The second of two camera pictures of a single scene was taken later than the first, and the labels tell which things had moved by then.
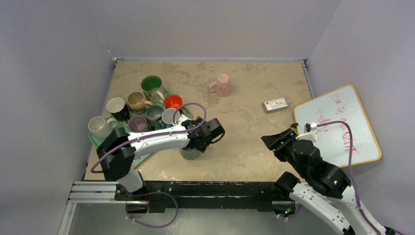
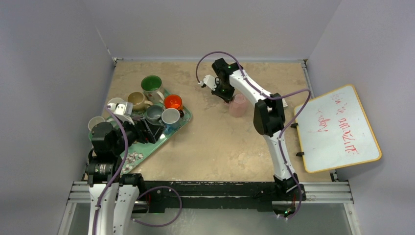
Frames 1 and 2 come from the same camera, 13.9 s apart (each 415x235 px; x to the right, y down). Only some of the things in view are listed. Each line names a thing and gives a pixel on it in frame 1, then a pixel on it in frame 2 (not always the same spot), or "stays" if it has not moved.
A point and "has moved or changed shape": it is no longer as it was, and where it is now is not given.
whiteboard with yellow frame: (344, 105) stays
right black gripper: (280, 142) → (222, 91)
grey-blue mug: (153, 114) stays
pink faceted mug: (223, 86) has moved or changed shape
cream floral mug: (151, 85) stays
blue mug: (167, 116) stays
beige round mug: (136, 101) stays
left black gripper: (198, 121) → (145, 131)
